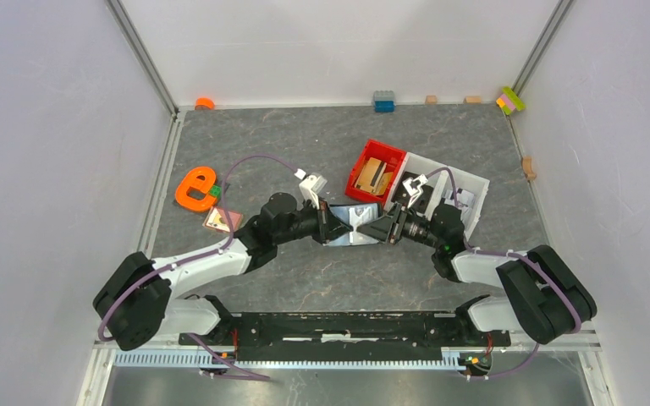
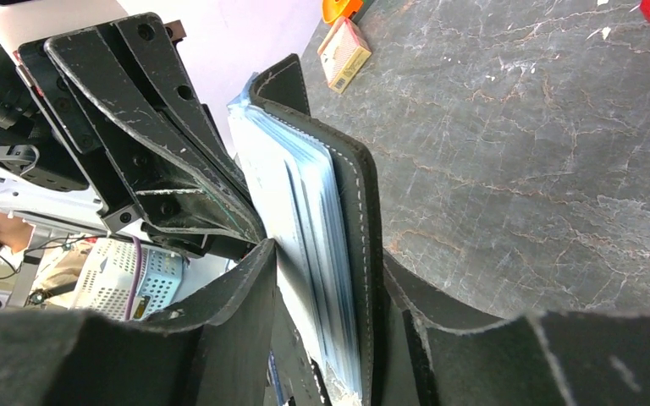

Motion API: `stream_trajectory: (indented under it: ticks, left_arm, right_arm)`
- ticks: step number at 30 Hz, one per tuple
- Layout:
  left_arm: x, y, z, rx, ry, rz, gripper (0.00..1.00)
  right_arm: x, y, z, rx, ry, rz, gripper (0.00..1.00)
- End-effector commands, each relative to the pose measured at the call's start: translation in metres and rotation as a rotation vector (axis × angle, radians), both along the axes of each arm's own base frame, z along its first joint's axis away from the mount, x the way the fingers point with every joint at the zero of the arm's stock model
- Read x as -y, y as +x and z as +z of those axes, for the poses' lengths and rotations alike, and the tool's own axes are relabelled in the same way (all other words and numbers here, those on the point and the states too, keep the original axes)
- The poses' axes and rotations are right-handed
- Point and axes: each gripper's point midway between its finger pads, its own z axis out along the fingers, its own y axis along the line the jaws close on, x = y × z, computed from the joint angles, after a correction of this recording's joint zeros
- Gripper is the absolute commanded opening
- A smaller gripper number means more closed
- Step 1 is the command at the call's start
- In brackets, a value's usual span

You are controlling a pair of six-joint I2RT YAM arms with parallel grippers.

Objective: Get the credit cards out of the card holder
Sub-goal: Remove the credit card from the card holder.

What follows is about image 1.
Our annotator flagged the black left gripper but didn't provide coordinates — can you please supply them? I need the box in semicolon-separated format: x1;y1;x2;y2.
274;195;353;245

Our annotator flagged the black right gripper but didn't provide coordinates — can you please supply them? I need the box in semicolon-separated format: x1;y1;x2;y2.
356;200;442;250

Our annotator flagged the white VIP credit card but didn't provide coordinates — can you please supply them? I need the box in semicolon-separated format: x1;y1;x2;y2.
347;203;381;227

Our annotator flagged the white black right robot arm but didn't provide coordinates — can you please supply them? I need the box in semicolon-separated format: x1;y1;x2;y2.
357;204;598;345

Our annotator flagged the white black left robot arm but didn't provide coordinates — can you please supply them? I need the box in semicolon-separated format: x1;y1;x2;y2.
93;193;353;351

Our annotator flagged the stack of gold credit cards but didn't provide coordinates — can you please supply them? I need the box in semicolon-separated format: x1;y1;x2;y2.
355;157;394;196

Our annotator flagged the red plastic bin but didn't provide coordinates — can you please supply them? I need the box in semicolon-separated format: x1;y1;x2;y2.
344;139;406;207

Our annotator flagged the white plastic bin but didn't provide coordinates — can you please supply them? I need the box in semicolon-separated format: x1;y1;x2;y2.
383;152;448;219
438;167;490;239

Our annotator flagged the pink wooden block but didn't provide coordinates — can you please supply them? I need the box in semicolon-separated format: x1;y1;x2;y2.
202;206;244;233

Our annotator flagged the green lego brick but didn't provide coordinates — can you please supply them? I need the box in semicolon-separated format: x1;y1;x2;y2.
208;184;223;200

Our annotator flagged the blue grey lego block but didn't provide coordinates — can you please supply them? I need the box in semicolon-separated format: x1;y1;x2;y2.
372;91;396;113

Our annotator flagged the orange letter toy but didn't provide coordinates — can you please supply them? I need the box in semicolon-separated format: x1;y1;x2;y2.
175;167;218;213

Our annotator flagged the curved wooden arch block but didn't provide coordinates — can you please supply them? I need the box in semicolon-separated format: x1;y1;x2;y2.
521;156;537;182

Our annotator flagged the orange round toy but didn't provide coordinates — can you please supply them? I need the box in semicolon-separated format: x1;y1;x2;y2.
194;97;215;110

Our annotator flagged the green pink lego stack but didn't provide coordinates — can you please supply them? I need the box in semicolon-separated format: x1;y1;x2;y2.
495;86;526;116

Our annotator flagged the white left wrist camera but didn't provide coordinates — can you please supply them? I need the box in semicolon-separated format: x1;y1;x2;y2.
295;168;328;209

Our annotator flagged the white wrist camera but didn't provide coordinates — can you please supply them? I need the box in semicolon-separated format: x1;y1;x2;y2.
295;168;328;209
401;174;428;208

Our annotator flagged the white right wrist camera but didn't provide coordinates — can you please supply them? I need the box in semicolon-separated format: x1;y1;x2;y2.
401;174;428;208

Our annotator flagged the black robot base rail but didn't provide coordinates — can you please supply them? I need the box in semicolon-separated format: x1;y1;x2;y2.
201;311;511;362

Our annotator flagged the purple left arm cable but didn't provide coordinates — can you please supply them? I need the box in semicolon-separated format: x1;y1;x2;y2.
96;154;300;343

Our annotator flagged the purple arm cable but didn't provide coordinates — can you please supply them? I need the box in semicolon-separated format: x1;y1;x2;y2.
96;154;300;343
422;167;584;382

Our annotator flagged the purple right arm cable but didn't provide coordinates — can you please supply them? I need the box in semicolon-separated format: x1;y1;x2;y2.
422;167;584;382

